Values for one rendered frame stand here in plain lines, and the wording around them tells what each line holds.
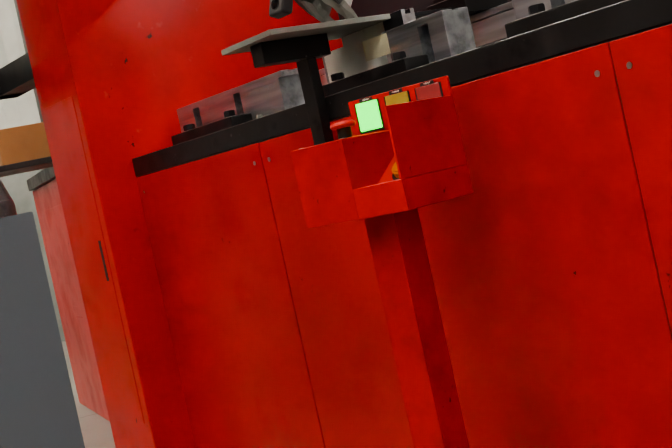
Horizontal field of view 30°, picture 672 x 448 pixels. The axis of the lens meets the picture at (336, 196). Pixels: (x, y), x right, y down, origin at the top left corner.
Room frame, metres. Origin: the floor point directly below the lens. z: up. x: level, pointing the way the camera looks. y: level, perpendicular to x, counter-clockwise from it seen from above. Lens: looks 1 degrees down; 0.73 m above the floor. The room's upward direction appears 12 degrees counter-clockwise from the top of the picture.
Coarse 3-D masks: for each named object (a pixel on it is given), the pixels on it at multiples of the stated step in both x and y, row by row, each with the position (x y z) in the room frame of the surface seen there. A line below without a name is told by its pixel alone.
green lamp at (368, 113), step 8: (360, 104) 1.98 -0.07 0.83; (368, 104) 1.97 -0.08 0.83; (376, 104) 1.96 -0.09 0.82; (360, 112) 1.98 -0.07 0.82; (368, 112) 1.97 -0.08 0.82; (376, 112) 1.96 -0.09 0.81; (360, 120) 1.98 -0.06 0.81; (368, 120) 1.97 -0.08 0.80; (376, 120) 1.96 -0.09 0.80; (360, 128) 1.99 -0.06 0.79; (368, 128) 1.98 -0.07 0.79; (376, 128) 1.97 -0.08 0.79
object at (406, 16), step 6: (396, 12) 2.29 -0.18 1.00; (402, 12) 2.28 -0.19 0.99; (408, 12) 2.30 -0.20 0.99; (396, 18) 2.30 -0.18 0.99; (402, 18) 2.28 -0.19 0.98; (408, 18) 2.29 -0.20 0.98; (414, 18) 2.30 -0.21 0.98; (384, 24) 2.33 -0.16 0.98; (390, 24) 2.31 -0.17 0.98; (396, 24) 2.30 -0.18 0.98; (402, 24) 2.29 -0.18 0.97
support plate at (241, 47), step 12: (312, 24) 2.21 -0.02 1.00; (324, 24) 2.22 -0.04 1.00; (336, 24) 2.24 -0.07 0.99; (348, 24) 2.25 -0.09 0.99; (360, 24) 2.29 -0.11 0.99; (372, 24) 2.34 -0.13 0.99; (264, 36) 2.18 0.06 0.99; (276, 36) 2.20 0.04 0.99; (288, 36) 2.24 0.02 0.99; (300, 36) 2.28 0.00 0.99; (336, 36) 2.41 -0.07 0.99; (228, 48) 2.29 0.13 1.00; (240, 48) 2.26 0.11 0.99
